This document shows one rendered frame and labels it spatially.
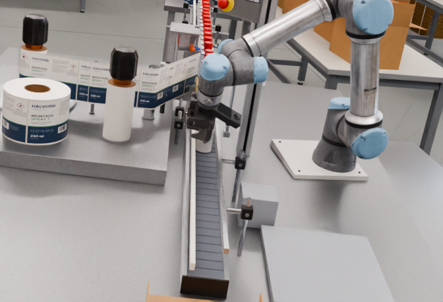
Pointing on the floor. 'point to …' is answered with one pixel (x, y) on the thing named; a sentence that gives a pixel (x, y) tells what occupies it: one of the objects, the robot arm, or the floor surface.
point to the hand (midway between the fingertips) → (207, 140)
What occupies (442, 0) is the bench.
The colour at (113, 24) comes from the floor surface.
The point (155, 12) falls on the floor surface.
